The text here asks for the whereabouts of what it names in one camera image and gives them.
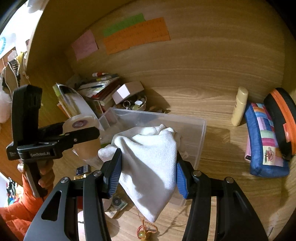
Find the glass bowl with trinkets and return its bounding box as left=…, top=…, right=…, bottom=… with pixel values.
left=122, top=95, right=147, bottom=111

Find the pink sticky note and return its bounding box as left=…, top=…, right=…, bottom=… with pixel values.
left=71, top=30, right=98, bottom=61

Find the small blue card packet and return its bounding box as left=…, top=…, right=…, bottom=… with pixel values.
left=76, top=164, right=91, bottom=176

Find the white fluffy pompom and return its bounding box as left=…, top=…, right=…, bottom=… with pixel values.
left=0, top=89, right=12, bottom=123

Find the pink phone under pouch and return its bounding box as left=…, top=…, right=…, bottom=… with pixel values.
left=244, top=136, right=251, bottom=163

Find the orange sleeve forearm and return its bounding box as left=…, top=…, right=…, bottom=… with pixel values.
left=1, top=175, right=46, bottom=240

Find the green sticky note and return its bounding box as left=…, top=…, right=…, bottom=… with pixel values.
left=103, top=13, right=145, bottom=37

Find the orange paper note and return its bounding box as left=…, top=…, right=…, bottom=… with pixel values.
left=103, top=17, right=170, bottom=55

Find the white folded paper stand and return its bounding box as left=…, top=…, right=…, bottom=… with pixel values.
left=53, top=83, right=100, bottom=133

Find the black orange zip case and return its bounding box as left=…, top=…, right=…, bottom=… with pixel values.
left=263, top=87, right=295, bottom=160

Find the clear plastic storage bin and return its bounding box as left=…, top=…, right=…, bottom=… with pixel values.
left=98, top=107, right=207, bottom=207

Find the left hand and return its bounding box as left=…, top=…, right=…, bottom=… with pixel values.
left=17, top=159, right=54, bottom=189

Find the round cream container purple label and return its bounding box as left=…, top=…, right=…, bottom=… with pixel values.
left=63, top=114, right=101, bottom=161

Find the stack of books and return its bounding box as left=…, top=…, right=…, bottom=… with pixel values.
left=77, top=74, right=121, bottom=106

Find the cream lotion bottle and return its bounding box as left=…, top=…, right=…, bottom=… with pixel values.
left=231, top=86, right=248, bottom=126

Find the white cloth pouch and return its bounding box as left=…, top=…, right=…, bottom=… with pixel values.
left=98, top=124, right=187, bottom=222

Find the white pink small box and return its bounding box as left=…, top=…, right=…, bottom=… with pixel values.
left=112, top=81, right=144, bottom=104

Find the blue patchwork pouch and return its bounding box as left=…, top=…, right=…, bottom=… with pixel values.
left=245, top=103, right=290, bottom=178

